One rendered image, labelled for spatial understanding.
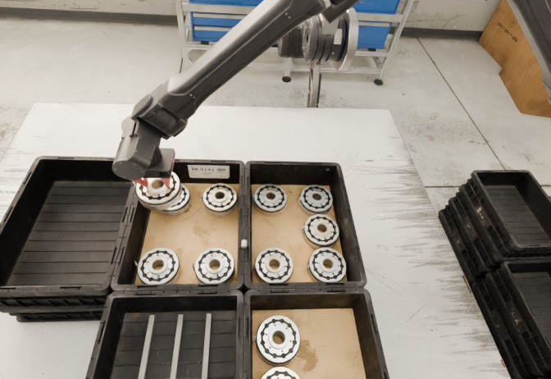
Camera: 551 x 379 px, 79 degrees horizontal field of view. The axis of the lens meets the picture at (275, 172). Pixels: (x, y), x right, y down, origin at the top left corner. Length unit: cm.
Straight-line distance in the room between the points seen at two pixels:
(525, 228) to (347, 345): 119
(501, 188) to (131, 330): 171
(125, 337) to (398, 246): 86
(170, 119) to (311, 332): 60
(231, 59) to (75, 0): 340
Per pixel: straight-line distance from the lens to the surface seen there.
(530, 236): 188
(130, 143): 67
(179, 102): 62
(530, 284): 189
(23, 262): 112
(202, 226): 102
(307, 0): 53
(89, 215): 112
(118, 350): 94
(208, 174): 107
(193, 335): 91
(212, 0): 268
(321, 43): 117
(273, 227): 102
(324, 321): 93
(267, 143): 142
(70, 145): 153
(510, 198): 198
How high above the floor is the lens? 170
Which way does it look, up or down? 50 degrees down
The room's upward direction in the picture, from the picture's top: 8 degrees clockwise
